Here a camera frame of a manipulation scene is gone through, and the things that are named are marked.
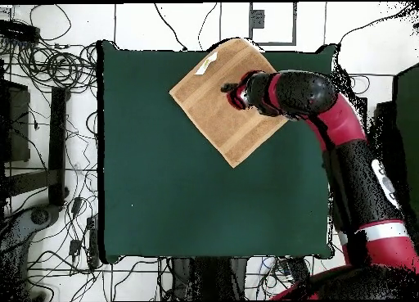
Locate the dark green table cloth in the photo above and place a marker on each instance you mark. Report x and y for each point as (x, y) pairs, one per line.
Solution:
(147, 184)

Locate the tan terry towel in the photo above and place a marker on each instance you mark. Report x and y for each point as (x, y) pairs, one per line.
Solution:
(209, 105)

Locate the pedestal leg with caster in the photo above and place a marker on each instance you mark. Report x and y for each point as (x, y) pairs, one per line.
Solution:
(39, 216)

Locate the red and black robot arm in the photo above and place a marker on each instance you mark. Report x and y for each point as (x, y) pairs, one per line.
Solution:
(343, 135)

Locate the black power strip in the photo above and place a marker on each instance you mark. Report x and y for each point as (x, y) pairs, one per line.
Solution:
(298, 267)
(18, 32)
(94, 246)

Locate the black box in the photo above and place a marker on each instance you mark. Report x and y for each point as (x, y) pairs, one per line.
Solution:
(384, 125)
(18, 125)

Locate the black upright bar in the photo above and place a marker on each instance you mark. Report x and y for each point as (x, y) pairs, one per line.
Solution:
(58, 145)

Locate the black power adapter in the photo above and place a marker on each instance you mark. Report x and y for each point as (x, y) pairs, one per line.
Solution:
(77, 205)
(74, 247)

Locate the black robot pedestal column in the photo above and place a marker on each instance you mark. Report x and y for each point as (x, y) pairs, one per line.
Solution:
(209, 279)

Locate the dark horizontal beam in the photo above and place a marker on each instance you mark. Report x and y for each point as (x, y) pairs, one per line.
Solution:
(29, 182)

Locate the green cloth beside table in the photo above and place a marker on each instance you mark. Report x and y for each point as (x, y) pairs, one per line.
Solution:
(409, 135)

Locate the grey square floor frame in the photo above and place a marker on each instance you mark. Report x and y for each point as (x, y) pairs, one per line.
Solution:
(284, 43)

